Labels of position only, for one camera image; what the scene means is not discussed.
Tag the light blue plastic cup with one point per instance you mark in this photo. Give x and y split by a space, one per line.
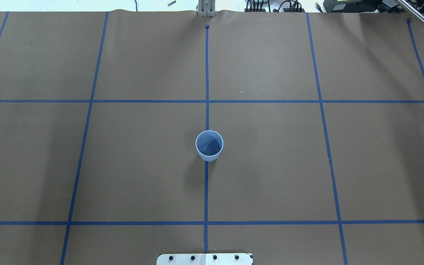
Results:
209 145

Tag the brown paper table cover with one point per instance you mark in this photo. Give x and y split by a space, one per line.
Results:
322 117

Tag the black power strip with plugs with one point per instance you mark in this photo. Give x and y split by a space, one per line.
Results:
275 6

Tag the black equipment box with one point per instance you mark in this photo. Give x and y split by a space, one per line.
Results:
364 6

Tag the aluminium frame post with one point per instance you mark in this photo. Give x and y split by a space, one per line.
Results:
206 8

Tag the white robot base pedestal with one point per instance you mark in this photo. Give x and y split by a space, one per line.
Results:
205 259

